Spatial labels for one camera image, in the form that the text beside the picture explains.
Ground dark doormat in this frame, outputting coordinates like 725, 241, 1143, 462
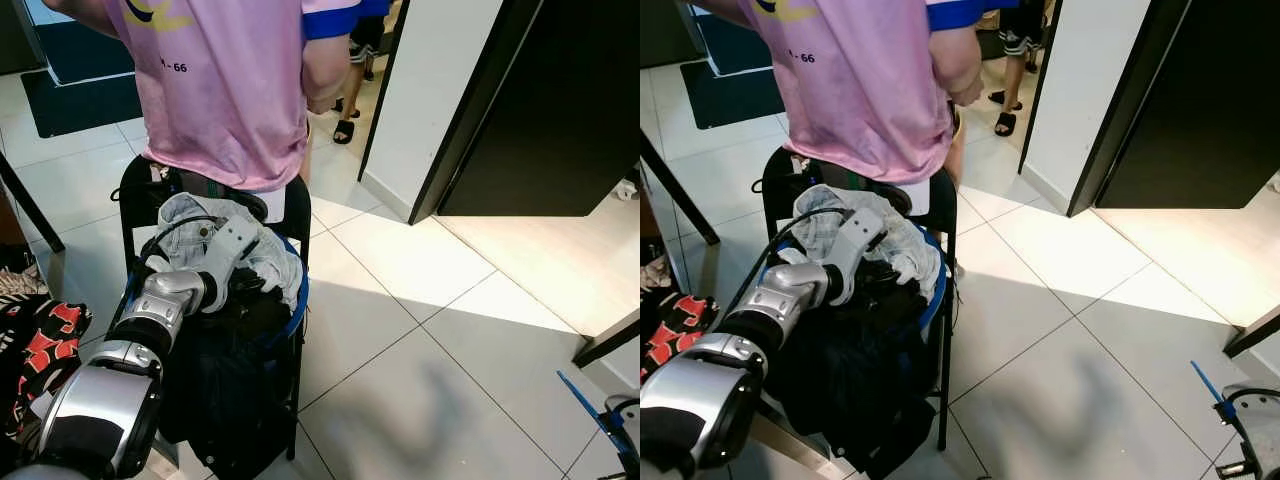
20, 70, 146, 139
680, 60, 791, 129

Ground person in pink shirt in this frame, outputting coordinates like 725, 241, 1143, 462
690, 0, 1001, 186
40, 0, 391, 193

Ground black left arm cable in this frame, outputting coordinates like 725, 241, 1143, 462
720, 207, 851, 331
138, 213, 219, 276

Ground black cabinet white side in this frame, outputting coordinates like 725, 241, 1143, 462
357, 0, 641, 226
1020, 0, 1280, 218

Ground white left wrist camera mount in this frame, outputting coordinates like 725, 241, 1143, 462
828, 205, 893, 306
203, 213, 264, 313

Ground black folding chair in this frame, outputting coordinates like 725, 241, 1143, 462
112, 155, 313, 463
755, 145, 959, 453

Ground black clothes pile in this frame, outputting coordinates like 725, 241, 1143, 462
765, 260, 946, 479
158, 265, 303, 480

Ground light denim shorts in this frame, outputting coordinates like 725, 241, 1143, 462
778, 183, 946, 301
148, 192, 306, 311

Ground black metal table leg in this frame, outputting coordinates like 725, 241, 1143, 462
0, 150, 67, 256
640, 130, 721, 246

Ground person in black shorts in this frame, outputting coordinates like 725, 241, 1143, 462
988, 0, 1049, 138
333, 0, 391, 146

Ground black red printed garment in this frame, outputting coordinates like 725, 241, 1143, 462
0, 292, 94, 446
640, 290, 719, 386

